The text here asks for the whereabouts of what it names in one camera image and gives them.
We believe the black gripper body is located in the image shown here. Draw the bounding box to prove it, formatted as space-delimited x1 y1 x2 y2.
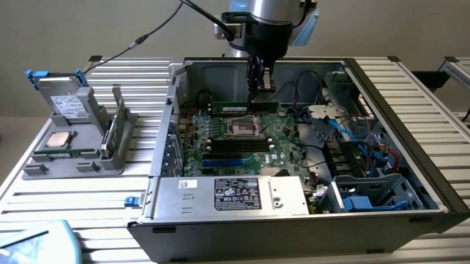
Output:
244 23 295 61

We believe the green RAM stick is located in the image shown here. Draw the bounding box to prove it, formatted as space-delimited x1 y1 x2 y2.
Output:
43 148 97 155
211 101 280 114

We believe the black RAM slot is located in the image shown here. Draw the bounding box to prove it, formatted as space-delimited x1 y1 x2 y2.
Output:
207 147 275 153
207 136 275 142
207 140 275 146
207 144 275 150

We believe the CPU socket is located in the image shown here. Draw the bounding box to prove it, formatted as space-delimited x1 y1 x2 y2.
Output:
219 117 264 138

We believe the green motherboard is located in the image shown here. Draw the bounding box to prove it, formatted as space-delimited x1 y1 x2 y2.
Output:
175 102 320 183

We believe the black expansion slot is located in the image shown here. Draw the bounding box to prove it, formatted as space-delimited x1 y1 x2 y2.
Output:
202 153 244 161

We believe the blue expansion slot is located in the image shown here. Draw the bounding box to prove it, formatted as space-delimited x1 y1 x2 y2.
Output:
202 159 244 167

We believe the green graphics card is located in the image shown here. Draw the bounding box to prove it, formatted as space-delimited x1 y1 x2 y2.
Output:
100 98 127 161

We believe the silver power supply unit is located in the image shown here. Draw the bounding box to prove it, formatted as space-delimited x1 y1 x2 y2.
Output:
149 175 310 217

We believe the metal disk bay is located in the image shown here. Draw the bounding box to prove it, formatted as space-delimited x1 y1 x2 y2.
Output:
331 173 443 215

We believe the metal slat side table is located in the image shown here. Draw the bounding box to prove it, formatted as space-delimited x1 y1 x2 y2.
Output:
438 56 470 93

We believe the hard disk with blue rails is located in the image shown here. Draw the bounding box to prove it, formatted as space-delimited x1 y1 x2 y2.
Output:
25 69 93 122

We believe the grey parts rack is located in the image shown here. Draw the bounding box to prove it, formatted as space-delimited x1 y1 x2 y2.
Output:
21 84 140 181

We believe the black open PC case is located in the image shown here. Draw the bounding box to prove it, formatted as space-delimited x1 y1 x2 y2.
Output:
125 57 470 262

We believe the silver CPU chip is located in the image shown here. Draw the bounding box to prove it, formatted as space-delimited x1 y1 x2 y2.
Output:
45 131 75 150

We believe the light blue plastic object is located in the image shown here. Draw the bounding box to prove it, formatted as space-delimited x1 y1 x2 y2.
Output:
0 219 81 264

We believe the black looped wire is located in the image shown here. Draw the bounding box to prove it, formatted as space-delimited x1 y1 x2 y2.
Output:
292 70 328 106

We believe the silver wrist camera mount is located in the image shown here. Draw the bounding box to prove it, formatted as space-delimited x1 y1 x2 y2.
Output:
212 12 244 42

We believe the blue SATA wire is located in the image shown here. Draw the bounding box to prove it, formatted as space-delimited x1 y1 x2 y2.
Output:
322 116 360 143

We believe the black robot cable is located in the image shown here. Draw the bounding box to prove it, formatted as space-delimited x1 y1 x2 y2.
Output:
81 0 236 75

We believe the red wire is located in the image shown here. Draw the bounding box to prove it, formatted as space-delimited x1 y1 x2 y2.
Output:
387 147 404 169

